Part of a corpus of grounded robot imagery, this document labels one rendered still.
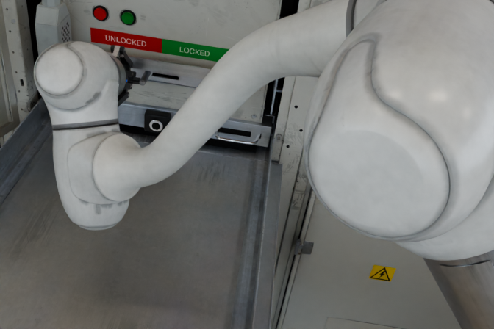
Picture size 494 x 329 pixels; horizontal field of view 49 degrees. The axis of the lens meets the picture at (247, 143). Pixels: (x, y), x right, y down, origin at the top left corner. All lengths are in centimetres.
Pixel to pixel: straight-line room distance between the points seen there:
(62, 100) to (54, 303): 36
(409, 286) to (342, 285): 18
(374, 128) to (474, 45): 10
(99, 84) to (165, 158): 16
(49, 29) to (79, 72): 38
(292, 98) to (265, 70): 56
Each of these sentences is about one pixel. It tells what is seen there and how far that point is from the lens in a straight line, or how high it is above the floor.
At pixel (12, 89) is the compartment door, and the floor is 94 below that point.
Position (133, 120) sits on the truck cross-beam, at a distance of 132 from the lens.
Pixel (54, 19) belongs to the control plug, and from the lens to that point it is 115.
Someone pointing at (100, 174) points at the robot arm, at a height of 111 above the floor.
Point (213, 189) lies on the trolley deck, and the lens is 119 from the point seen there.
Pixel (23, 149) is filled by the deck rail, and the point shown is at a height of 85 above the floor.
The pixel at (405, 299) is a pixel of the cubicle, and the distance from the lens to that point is 162.
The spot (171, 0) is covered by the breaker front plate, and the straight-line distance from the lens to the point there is 117.
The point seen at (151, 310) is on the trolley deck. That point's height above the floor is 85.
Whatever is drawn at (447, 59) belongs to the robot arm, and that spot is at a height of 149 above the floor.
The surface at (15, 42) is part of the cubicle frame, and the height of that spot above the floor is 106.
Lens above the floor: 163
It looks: 36 degrees down
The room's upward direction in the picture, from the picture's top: 9 degrees clockwise
